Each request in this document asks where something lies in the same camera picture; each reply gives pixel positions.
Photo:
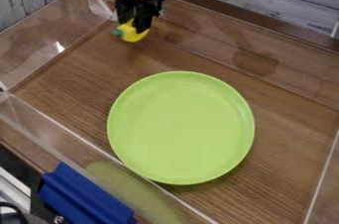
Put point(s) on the yellow toy banana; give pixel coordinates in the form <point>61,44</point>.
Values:
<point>126,32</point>

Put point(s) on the green round plate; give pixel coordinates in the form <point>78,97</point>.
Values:
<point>180,127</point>

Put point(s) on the blue plastic block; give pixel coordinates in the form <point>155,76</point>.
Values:
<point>80,200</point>

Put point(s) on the clear acrylic front wall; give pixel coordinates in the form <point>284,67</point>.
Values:
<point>45,144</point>

